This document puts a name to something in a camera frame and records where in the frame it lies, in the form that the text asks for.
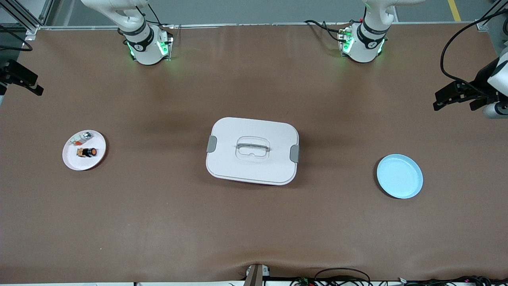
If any pink round plate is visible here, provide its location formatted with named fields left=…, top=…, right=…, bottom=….
left=62, top=129, right=107, bottom=171

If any aluminium frame post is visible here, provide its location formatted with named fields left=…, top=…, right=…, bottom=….
left=476, top=0, right=508, bottom=56
left=0, top=0, right=54, bottom=40

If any aluminium table edge rail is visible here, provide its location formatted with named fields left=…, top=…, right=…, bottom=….
left=40, top=22, right=485, bottom=31

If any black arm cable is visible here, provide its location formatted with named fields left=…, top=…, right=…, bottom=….
left=440, top=8, right=508, bottom=99
left=0, top=25, right=34, bottom=52

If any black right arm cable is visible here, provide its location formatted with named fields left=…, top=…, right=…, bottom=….
left=0, top=25, right=34, bottom=52

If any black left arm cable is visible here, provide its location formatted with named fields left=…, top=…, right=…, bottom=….
left=440, top=8, right=508, bottom=99

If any clear white switch component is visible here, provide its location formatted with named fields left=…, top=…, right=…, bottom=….
left=68, top=132, right=92, bottom=147

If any light blue round plate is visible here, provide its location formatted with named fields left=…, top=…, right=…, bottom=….
left=376, top=154, right=424, bottom=199

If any white lidded storage box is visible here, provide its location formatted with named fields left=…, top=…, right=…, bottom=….
left=206, top=117, right=300, bottom=186

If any black cable bundle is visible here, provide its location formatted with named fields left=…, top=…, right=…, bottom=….
left=290, top=268, right=373, bottom=286
left=397, top=275, right=508, bottom=286

